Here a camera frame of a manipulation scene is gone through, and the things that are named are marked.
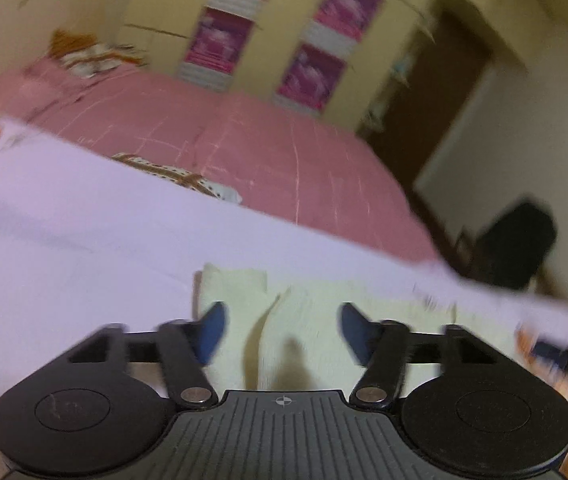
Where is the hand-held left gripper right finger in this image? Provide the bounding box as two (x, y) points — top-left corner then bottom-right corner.
(341, 302), (529, 408)

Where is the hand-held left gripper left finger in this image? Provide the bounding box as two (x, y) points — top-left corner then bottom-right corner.
(39, 302), (228, 408)

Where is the pale knit sweater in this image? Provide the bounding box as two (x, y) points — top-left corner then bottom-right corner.
(193, 262), (459, 392)

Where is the black backpack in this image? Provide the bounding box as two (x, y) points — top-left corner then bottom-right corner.
(474, 200), (558, 291)

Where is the lavender floral bedsheet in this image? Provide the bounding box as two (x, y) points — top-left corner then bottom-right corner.
(0, 110), (568, 480)

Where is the brown dotted white cloth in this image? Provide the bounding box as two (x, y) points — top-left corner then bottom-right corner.
(113, 152), (243, 206)

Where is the pink bedsheet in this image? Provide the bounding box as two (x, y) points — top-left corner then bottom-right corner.
(0, 55), (439, 263)

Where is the brown wooden door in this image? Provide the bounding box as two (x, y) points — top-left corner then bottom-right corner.
(364, 10), (492, 192)

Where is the cream corner shelf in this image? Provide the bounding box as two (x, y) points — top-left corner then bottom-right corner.
(361, 47), (417, 133)

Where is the cream wardrobe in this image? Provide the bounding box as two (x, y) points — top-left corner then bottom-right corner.
(116, 0), (444, 133)

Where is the orange cloth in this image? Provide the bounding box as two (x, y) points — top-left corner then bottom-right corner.
(48, 30), (101, 62)

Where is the cream arched headboard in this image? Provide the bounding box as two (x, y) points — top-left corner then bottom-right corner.
(0, 0), (135, 96)

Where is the pink wall poster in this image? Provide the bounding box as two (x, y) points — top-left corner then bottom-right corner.
(314, 0), (383, 45)
(275, 42), (349, 112)
(183, 7), (255, 75)

